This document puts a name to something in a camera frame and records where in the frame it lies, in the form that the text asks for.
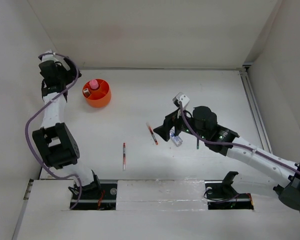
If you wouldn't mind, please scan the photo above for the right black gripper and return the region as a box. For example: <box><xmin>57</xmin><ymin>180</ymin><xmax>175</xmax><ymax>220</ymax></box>
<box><xmin>153</xmin><ymin>106</ymin><xmax>208</xmax><ymax>142</ymax></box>

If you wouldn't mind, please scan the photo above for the blue capped spray bottle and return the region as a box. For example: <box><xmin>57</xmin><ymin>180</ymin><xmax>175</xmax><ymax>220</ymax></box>
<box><xmin>169</xmin><ymin>129</ymin><xmax>183</xmax><ymax>147</ymax></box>

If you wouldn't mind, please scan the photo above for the beige pink correction tape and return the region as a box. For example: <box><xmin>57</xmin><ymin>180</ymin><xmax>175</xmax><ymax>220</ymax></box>
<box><xmin>82</xmin><ymin>88</ymin><xmax>91</xmax><ymax>98</ymax></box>

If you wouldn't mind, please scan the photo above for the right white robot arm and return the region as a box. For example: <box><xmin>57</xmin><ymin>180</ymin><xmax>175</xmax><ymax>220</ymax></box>
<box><xmin>153</xmin><ymin>92</ymin><xmax>300</xmax><ymax>211</ymax></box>

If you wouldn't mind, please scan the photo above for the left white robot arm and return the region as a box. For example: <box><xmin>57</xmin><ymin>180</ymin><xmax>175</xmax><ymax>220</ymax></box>
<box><xmin>32</xmin><ymin>50</ymin><xmax>102</xmax><ymax>199</ymax></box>

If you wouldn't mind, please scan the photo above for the red pen with white cap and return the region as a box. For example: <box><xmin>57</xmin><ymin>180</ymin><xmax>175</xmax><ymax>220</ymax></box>
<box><xmin>146</xmin><ymin>122</ymin><xmax>159</xmax><ymax>145</ymax></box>

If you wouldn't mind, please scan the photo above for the orange round divided container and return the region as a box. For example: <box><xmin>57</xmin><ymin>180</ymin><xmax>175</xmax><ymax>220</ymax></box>
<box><xmin>82</xmin><ymin>78</ymin><xmax>112</xmax><ymax>108</ymax></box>

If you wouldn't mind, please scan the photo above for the red pen lower left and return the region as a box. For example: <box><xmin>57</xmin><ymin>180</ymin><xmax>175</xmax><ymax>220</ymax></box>
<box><xmin>122</xmin><ymin>142</ymin><xmax>127</xmax><ymax>171</ymax></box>

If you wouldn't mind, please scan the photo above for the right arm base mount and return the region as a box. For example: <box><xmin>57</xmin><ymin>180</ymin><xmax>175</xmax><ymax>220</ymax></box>
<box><xmin>203</xmin><ymin>171</ymin><xmax>254</xmax><ymax>211</ymax></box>

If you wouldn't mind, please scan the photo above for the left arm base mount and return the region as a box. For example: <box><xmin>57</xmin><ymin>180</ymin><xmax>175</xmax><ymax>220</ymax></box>
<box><xmin>68</xmin><ymin>180</ymin><xmax>118</xmax><ymax>211</ymax></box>

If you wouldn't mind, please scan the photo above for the aluminium rail right edge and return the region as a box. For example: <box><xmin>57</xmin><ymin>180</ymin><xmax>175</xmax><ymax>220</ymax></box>
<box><xmin>238</xmin><ymin>65</ymin><xmax>273</xmax><ymax>154</ymax></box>

